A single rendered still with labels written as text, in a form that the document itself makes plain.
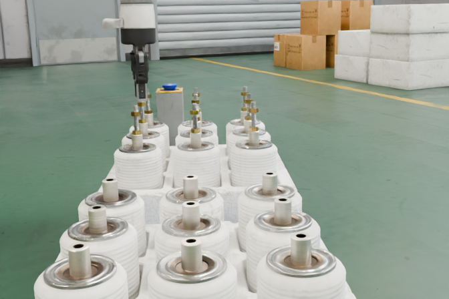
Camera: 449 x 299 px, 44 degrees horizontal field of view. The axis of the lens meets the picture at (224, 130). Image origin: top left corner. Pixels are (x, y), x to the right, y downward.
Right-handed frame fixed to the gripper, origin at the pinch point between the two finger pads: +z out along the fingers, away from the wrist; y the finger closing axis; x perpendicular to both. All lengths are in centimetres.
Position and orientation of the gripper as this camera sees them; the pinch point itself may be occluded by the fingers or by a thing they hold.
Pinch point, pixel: (140, 93)
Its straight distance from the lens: 123.9
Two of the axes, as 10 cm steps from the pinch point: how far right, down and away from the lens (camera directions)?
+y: -2.2, -1.9, 9.6
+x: -9.8, 0.6, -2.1
